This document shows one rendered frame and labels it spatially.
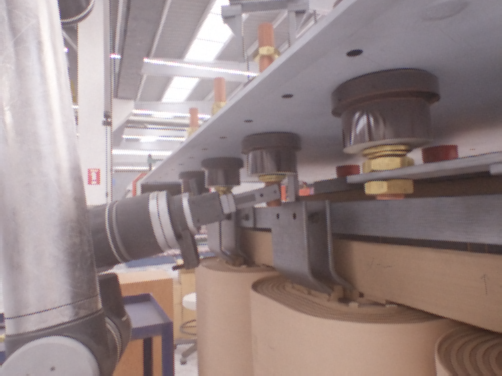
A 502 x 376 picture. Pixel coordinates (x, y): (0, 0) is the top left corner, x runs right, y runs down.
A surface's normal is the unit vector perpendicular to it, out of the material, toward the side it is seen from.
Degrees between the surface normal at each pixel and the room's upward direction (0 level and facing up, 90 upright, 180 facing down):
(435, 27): 180
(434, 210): 90
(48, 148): 80
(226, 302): 90
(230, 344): 90
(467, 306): 90
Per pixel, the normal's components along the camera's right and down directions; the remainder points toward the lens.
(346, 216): -0.92, 0.00
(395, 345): -0.13, -0.08
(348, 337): -0.41, -0.06
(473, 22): 0.04, 0.99
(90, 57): 0.40, -0.10
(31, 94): 0.55, -0.24
